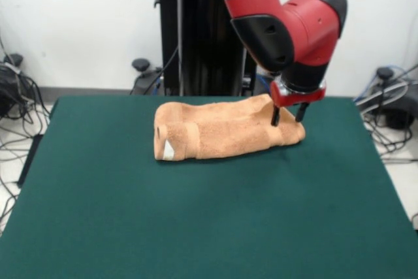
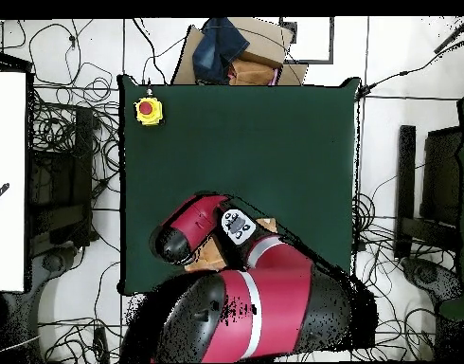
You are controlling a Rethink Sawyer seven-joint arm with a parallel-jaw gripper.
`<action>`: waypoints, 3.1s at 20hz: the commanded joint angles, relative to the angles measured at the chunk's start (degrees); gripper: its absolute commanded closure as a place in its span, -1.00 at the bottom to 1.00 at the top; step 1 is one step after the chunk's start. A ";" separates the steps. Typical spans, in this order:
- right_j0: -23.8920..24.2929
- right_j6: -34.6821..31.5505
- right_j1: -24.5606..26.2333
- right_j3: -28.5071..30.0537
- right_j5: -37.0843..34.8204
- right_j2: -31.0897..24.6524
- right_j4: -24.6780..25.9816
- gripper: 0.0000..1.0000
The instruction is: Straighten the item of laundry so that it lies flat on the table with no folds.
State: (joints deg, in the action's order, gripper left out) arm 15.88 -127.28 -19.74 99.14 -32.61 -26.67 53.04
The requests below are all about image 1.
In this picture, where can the dark green tablecloth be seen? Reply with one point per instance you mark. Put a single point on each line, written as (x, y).
(98, 226)

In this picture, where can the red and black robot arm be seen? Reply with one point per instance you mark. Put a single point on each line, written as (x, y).
(287, 24)

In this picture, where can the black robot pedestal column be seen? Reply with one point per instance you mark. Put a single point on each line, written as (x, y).
(192, 30)

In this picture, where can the tan terry towel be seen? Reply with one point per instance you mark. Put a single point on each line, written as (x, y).
(228, 128)

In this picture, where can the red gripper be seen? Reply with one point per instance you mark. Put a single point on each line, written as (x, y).
(290, 98)

